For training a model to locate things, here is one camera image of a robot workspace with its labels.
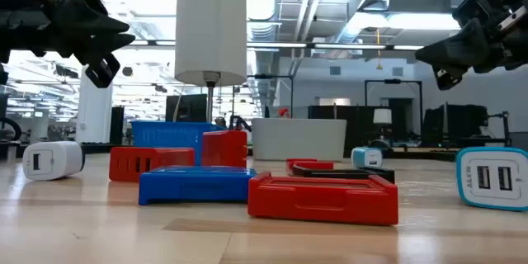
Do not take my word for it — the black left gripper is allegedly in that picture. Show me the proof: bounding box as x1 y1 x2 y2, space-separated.
0 0 136 90

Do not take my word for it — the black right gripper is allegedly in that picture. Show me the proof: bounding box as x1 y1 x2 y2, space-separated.
414 0 528 91

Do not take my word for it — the blue white USB charger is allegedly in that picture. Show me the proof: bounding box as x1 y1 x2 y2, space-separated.
351 146 384 170
455 146 528 212

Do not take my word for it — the white USB wall charger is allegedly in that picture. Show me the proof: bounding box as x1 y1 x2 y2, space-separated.
22 140 86 182

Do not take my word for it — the red USB wall charger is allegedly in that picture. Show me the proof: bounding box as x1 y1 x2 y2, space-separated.
200 130 249 169
108 145 196 183

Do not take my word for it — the red tray front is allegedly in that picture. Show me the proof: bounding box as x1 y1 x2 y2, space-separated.
247 171 399 227

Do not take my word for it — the long ceiling light strip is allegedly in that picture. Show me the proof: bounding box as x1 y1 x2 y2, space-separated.
313 43 388 51
391 44 426 52
246 41 309 50

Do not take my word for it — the black monitor pair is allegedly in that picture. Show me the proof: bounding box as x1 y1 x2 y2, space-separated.
422 103 490 141

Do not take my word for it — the white building pillar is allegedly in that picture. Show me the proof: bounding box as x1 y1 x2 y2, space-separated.
75 65 114 144

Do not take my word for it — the small white shade lamp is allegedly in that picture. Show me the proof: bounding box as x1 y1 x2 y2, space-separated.
372 108 394 139

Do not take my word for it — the black upright panel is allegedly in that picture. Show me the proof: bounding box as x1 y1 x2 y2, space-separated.
109 106 125 145

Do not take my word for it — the white shade table lamp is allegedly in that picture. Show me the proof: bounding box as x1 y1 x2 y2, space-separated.
173 0 248 124

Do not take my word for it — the blue plastic tray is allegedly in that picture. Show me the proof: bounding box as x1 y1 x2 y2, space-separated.
130 120 226 167

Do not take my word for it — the black red flat tray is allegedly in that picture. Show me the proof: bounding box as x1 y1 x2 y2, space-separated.
291 164 396 185

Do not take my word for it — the grey plastic bin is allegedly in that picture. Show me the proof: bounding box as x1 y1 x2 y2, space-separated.
251 117 348 162

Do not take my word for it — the black metal frame stand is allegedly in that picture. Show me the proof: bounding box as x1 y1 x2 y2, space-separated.
246 74 295 119
364 78 424 141

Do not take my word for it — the yellow hanging cord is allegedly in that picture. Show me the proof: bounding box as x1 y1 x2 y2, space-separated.
375 28 383 71

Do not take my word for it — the black metal table frame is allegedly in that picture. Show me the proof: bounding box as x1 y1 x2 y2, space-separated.
0 139 461 163

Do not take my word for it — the black cable loop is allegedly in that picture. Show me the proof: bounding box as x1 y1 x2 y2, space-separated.
0 117 22 144

